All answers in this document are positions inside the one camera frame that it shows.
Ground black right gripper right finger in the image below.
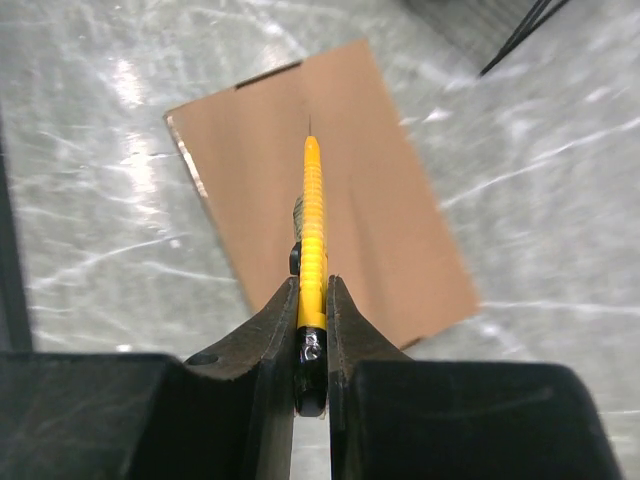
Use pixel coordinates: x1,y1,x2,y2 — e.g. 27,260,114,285
327,276,622,479

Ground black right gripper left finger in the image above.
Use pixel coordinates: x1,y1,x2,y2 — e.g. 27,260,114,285
1,277,298,479

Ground yellow utility knife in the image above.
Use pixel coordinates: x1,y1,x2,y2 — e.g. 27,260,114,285
289,134,328,417

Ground brown cardboard express box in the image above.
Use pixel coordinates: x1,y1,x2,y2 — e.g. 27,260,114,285
166,40,479,347

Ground black wire rack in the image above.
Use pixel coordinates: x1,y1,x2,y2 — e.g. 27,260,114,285
479,0,569,77

